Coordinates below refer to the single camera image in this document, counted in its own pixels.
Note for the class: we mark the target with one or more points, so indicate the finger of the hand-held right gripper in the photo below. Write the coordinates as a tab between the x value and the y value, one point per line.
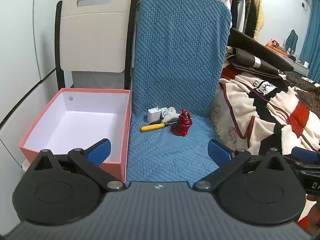
305	154

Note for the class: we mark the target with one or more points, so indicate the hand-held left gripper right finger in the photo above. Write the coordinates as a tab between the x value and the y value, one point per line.
220	152

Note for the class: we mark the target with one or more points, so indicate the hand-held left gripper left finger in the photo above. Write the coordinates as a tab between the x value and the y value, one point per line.
100	152

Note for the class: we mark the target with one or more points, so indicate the pink cardboard box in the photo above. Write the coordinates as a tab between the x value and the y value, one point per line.
75	120

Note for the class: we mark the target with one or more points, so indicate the white charger plug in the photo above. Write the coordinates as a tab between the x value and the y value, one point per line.
165	112
153	115

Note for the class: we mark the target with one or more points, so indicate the floral quilt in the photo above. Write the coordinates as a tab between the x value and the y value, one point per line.
225	125

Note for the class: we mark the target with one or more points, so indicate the red robot figurine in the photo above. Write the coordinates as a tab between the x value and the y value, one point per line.
182	125

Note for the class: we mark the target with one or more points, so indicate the printed blanket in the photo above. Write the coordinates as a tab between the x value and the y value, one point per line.
270	110

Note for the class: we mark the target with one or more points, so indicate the white fluffy toy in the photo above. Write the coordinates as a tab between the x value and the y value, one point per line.
173	116

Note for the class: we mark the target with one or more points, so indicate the brown patterned cloth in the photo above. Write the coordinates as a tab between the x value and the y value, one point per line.
306	90

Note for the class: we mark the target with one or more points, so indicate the white desk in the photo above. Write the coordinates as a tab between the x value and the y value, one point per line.
297	63

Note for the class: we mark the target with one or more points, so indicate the dark brown bag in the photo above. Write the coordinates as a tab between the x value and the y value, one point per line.
255	52

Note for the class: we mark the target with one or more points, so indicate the blue textured chair cover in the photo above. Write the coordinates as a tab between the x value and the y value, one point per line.
175	55

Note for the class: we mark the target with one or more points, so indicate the beige folding chair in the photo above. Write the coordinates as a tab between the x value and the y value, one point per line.
92	42

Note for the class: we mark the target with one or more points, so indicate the grey desk chair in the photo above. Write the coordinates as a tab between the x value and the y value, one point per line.
292	41

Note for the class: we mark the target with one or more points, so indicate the red toy figure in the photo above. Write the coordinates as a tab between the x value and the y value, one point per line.
272	43

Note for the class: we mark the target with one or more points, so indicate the blue curtain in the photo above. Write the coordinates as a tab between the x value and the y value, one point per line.
311	35

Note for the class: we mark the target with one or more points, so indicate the row of hanging clothes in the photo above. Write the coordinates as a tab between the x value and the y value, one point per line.
240	7

